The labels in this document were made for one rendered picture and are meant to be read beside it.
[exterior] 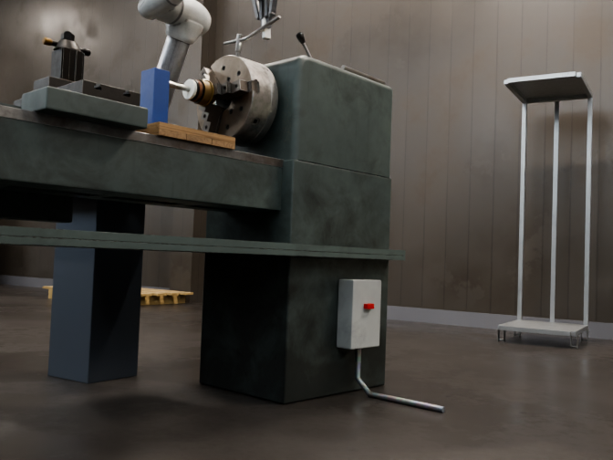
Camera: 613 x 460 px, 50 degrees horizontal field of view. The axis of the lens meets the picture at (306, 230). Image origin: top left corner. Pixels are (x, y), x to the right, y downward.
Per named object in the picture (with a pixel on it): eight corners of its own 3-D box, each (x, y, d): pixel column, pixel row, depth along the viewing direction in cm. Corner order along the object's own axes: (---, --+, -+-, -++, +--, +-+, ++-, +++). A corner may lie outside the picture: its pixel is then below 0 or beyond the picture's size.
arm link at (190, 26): (109, 160, 288) (148, 166, 305) (129, 172, 278) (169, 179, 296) (163, -14, 273) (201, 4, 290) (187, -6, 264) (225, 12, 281)
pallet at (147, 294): (196, 303, 677) (196, 292, 678) (129, 307, 602) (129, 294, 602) (107, 295, 752) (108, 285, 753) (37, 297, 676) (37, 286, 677)
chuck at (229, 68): (211, 145, 255) (219, 64, 254) (266, 145, 233) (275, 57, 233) (192, 141, 248) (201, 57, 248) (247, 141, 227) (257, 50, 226)
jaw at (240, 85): (234, 90, 238) (257, 80, 230) (235, 104, 237) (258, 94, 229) (211, 84, 230) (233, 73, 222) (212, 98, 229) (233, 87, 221)
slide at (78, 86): (67, 125, 218) (67, 111, 218) (140, 109, 189) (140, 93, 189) (12, 114, 204) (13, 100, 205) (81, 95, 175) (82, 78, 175)
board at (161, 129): (171, 157, 242) (171, 147, 242) (234, 149, 218) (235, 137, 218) (96, 145, 220) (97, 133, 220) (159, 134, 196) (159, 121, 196)
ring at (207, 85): (204, 84, 237) (183, 78, 230) (221, 80, 230) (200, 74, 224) (202, 109, 236) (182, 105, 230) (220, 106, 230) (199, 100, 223)
